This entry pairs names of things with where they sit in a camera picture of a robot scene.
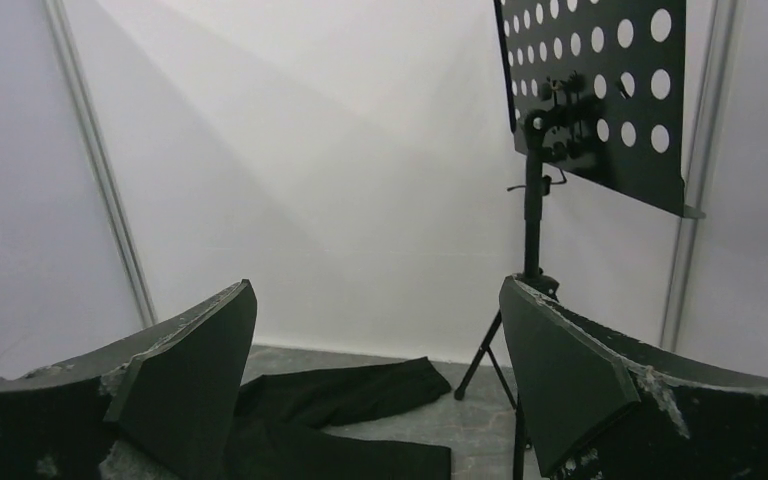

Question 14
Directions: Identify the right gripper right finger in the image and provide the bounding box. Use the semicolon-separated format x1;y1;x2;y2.
499;277;768;479

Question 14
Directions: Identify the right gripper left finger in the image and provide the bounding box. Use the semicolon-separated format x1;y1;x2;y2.
0;280;257;479

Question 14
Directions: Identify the black perforated stand plate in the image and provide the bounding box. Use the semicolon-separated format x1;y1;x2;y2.
494;1;700;218

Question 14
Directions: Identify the black zip jacket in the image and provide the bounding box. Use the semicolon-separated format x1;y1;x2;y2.
221;357;452;479

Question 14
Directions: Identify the black tripod stand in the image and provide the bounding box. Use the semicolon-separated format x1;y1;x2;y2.
454;72;582;479

